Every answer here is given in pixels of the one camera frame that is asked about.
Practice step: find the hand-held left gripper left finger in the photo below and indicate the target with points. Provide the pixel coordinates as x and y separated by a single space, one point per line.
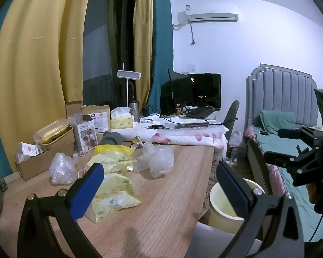
86 190

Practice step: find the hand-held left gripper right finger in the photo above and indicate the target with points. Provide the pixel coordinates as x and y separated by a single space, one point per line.
232 190

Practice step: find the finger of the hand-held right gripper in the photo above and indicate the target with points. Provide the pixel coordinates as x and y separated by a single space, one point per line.
276 158
288 133

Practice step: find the pale yellow trash bin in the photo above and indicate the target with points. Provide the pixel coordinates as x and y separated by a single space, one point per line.
223 207

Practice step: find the yellow tissue packet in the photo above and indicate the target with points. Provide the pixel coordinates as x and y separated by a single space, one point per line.
115 204
115 161
117 182

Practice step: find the clear plastic bag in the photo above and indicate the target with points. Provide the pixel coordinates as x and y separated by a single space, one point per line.
62 169
157 158

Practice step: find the yellow plastic bag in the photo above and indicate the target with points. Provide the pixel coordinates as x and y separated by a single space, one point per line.
113 149

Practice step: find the bed with green sheet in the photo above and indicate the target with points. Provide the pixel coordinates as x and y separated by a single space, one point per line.
282 142

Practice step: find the green pillow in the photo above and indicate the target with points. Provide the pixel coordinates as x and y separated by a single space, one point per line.
277 121

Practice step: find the white power strip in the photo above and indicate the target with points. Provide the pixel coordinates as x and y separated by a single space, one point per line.
228 162

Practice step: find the small white rolls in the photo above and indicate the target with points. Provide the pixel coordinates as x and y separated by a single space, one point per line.
80 154

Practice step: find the grey padded headboard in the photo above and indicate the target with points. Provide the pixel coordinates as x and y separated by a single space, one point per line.
282 91

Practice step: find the white bag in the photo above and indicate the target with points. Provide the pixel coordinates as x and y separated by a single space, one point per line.
235 141

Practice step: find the white product box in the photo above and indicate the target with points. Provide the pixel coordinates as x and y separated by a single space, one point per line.
86 137

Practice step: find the light grey seat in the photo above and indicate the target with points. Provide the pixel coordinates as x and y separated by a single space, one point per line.
218 244

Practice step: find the brown cardboard box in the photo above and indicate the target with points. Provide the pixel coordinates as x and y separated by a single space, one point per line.
35 166

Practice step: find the grey cloth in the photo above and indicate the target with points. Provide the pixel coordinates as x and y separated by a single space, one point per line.
111 138

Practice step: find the grey chair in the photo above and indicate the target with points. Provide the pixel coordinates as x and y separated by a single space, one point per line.
231 115

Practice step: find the takeaway container with clear lid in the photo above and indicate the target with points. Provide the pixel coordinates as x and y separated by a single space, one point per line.
52 133

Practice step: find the crumpled snack wrapper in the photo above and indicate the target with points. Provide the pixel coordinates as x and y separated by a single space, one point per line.
136 142

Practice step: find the small white packet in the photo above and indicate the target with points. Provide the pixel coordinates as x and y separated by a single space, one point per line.
28 150

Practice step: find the floral white tablecloth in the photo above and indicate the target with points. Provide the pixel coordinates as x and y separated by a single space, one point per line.
183 137

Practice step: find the brown paper bag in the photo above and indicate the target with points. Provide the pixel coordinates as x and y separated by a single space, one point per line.
97 118

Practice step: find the yellow tissue box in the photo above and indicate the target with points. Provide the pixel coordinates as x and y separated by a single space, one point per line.
121 122

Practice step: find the black flat device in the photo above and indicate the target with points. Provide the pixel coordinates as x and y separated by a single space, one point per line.
192 125

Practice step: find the black keyboard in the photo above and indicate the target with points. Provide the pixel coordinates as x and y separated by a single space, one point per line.
199 112

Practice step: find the black flat monitor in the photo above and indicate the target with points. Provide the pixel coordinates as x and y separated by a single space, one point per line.
207 91

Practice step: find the steel thermos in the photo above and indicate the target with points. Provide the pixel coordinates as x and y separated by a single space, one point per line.
134 110

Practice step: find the black phone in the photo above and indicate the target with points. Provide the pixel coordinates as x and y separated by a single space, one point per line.
156 126

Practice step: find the black angled monitor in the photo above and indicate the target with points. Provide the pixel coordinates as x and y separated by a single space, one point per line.
177 94

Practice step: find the white desk lamp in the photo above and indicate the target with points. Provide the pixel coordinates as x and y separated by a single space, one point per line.
128 74

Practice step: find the wide yellow curtain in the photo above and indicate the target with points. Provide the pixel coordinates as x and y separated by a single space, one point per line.
37 59

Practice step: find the white air conditioner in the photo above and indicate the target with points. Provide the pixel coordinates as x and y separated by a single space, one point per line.
210 14

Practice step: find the dark window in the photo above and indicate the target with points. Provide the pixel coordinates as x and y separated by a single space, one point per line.
105 45

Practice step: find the narrow yellow curtain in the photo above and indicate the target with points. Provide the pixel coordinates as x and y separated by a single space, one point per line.
142 45

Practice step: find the white wall socket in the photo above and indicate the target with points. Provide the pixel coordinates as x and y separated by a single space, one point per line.
191 67

